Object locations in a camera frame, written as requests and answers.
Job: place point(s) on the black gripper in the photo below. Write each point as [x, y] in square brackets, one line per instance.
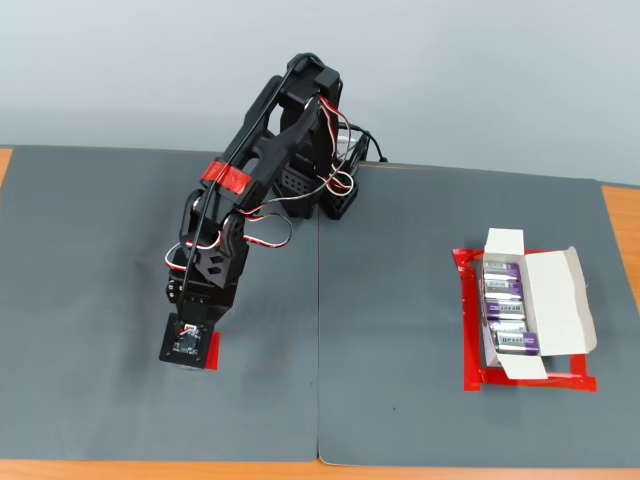
[173, 292]

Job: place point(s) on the white cardboard battery box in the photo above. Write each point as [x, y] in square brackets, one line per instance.
[555, 310]

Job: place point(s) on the red tape patch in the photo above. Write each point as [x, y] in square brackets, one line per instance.
[213, 352]

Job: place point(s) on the red tape band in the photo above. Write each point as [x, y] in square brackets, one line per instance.
[227, 178]

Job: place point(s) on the grey table mat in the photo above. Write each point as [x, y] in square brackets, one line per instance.
[400, 300]
[100, 300]

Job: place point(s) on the black table clamp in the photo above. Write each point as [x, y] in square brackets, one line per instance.
[292, 184]

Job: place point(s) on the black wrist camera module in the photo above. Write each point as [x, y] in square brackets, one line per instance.
[182, 342]

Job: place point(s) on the red tape frame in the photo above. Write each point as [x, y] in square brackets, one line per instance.
[472, 350]

